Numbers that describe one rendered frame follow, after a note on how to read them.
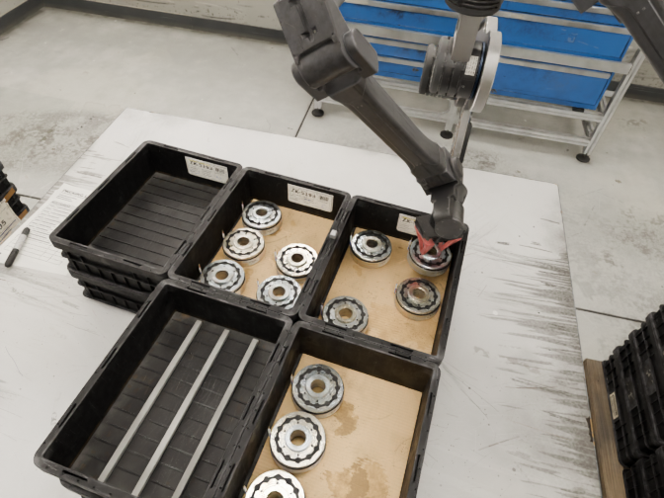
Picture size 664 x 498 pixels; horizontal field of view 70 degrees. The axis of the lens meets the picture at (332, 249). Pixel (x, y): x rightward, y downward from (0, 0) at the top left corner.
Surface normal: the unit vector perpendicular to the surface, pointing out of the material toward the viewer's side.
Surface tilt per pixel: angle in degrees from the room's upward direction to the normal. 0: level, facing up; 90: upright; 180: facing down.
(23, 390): 0
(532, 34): 90
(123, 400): 0
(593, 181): 0
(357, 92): 109
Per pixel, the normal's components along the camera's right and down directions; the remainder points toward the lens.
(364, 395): 0.05, -0.65
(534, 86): -0.22, 0.73
